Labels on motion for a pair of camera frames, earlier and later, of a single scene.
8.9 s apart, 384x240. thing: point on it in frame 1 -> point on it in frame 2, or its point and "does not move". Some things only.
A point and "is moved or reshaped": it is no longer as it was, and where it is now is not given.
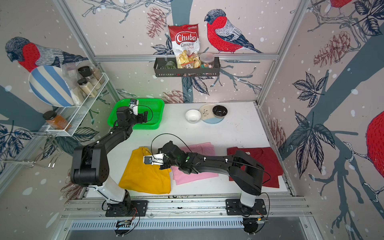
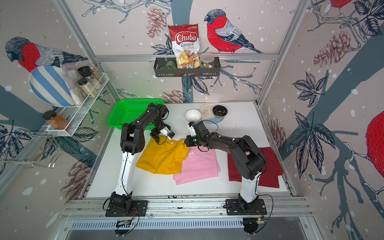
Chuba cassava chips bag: [185, 40] does not move
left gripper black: [140, 119] -> [156, 135]
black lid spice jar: [86, 71] does not move
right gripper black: [163, 167] -> [188, 142]
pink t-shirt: [181, 177] does not move
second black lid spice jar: [89, 89] does not move
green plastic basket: [154, 107] does not move
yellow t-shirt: [145, 178] is moved or reshaped
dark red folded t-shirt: [265, 156] does not move
